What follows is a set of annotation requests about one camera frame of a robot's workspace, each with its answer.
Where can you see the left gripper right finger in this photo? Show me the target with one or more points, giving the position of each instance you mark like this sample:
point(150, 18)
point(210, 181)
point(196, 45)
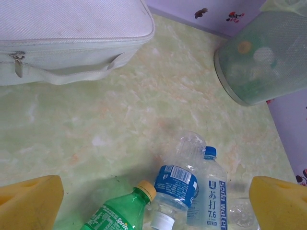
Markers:
point(280, 206)

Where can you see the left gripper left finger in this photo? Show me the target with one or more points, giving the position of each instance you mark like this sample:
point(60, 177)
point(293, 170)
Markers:
point(26, 206)

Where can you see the clear plastic bottle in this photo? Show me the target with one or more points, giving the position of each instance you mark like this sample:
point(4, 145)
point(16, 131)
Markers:
point(239, 213)

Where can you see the soda water bottle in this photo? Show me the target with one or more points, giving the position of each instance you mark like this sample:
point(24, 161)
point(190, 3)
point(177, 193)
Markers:
point(213, 198)

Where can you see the green Sprite bottle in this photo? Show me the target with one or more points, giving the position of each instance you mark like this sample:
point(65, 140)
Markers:
point(120, 208)

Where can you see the crushed blue-label bottle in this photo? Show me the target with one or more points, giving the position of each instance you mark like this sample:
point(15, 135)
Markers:
point(175, 182)

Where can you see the green mesh bin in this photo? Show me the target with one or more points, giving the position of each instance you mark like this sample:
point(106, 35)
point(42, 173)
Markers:
point(275, 79)

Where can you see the translucent bin liner bag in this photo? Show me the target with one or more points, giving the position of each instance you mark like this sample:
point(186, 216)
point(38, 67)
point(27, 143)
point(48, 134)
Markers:
point(287, 6)

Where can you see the white zip case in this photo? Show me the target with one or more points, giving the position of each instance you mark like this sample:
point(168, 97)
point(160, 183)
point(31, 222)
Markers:
point(72, 24)

